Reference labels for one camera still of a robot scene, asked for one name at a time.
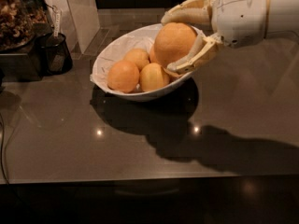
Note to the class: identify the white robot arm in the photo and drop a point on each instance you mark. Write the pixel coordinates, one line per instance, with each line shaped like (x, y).
(282, 20)

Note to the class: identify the dark box stand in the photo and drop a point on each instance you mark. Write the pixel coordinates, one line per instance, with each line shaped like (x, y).
(26, 63)

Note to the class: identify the white tag stick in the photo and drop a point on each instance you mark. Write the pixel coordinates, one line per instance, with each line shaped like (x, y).
(57, 14)

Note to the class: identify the black mesh cup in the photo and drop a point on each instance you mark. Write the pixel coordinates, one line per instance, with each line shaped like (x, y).
(54, 52)

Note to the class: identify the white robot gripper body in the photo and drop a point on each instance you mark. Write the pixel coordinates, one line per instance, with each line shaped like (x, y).
(239, 14)

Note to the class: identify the glass jar of nuts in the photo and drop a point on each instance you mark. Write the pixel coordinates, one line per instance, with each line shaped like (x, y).
(16, 30)

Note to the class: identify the white paper bag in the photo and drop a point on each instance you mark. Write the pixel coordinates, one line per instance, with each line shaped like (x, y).
(79, 22)

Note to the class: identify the hidden back orange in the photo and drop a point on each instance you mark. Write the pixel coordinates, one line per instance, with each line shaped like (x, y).
(137, 56)

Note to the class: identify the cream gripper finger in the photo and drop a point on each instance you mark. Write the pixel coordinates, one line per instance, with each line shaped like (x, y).
(203, 50)
(190, 11)

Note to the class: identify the white oval bowl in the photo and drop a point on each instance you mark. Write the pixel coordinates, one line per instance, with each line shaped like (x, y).
(140, 38)

